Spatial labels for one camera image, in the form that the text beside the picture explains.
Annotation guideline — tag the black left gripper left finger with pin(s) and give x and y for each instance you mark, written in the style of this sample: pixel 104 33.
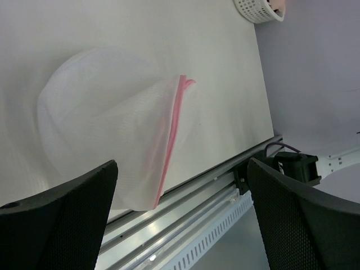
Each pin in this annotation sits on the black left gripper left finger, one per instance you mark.
pixel 61 228

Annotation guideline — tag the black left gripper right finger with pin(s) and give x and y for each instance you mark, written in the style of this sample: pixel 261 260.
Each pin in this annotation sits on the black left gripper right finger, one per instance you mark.
pixel 301 226

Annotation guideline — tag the white mesh laundry bag pink zipper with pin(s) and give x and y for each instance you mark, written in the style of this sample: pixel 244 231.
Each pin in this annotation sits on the white mesh laundry bag pink zipper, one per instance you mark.
pixel 108 104

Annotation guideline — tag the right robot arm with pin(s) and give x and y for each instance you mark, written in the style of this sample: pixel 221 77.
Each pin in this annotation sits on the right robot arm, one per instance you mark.
pixel 305 168

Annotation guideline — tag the pink bra in basket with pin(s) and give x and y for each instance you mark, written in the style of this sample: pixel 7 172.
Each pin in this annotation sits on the pink bra in basket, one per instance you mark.
pixel 278 6

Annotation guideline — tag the white perforated plastic basket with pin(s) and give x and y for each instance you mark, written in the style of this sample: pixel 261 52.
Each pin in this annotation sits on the white perforated plastic basket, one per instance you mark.
pixel 257 11

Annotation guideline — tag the aluminium mounting rail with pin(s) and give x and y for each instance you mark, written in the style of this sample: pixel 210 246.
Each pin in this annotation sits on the aluminium mounting rail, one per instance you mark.
pixel 145 240

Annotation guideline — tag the white slotted cable duct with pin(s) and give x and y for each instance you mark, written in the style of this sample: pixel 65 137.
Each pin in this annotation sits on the white slotted cable duct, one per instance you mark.
pixel 208 233

